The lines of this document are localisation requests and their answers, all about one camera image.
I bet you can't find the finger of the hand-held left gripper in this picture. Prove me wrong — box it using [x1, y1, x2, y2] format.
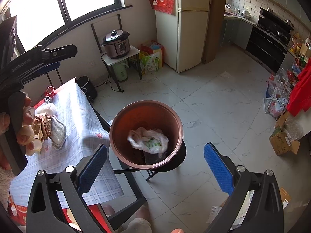
[22, 62, 61, 84]
[24, 44, 78, 63]

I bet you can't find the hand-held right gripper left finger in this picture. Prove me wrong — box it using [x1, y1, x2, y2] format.
[25, 144, 110, 233]

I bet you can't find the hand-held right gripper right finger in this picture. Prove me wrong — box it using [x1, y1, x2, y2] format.
[203, 143, 285, 233]

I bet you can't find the white foam net sleeve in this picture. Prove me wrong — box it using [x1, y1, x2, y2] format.
[36, 103, 57, 117]

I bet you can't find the brown round trash bin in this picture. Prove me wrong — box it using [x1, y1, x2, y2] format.
[109, 100, 183, 170]

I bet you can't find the white plastic bag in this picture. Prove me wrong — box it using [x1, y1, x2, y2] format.
[128, 127, 169, 154]

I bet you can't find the person's left hand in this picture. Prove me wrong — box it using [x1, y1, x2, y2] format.
[0, 95, 37, 169]

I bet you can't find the crushed red can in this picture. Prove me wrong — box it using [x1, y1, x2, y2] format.
[44, 86, 55, 103]

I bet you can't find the crumpled brown paper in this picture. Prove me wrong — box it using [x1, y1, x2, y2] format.
[32, 113, 52, 141]

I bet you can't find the black air fryer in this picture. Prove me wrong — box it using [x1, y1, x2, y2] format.
[76, 76, 98, 102]

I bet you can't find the black stool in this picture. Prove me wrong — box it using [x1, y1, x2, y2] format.
[114, 139, 187, 182]

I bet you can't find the pink slipper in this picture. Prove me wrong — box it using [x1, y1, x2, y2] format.
[135, 205, 152, 220]
[102, 204, 116, 217]

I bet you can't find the white paper slip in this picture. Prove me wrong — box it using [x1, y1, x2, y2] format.
[206, 206, 223, 224]

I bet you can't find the table with checkered cloth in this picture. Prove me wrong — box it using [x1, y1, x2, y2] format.
[10, 78, 123, 205]

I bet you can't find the black framed window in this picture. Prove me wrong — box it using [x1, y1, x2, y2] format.
[0, 0, 133, 54]

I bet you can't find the electric pressure cooker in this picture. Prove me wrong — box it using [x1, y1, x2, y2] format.
[101, 30, 132, 59]

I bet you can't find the open cardboard box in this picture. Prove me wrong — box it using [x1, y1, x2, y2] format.
[269, 126, 301, 156]

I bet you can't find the small white side table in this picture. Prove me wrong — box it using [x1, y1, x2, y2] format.
[101, 46, 143, 92]

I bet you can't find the white fluffy trouser leg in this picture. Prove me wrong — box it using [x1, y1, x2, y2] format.
[120, 217, 152, 233]

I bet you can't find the red printed table cover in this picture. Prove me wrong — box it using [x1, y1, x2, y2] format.
[7, 99, 107, 233]

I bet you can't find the clear bubble wrap bag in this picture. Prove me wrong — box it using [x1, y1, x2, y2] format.
[283, 117, 304, 141]

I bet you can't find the pile of plastic bags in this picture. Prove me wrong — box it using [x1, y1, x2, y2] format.
[264, 68, 293, 119]

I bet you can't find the green printed shopping bag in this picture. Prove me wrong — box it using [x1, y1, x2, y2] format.
[140, 52, 163, 75]

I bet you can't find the plain red cloth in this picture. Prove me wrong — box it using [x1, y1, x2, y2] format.
[287, 61, 311, 117]

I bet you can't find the black stove oven unit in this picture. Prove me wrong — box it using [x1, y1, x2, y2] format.
[245, 24, 292, 74]

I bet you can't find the cream refrigerator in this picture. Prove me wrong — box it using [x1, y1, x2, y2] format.
[155, 0, 211, 73]

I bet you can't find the grey kitchen counter cabinet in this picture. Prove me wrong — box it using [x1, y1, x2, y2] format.
[224, 13, 258, 51]

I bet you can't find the shelf of assorted groceries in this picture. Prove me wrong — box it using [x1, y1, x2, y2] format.
[288, 33, 311, 69]

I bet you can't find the black range hood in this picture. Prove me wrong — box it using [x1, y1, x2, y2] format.
[259, 7, 295, 33]

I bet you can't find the dark folding frame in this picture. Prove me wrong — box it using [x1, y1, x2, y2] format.
[91, 14, 122, 52]

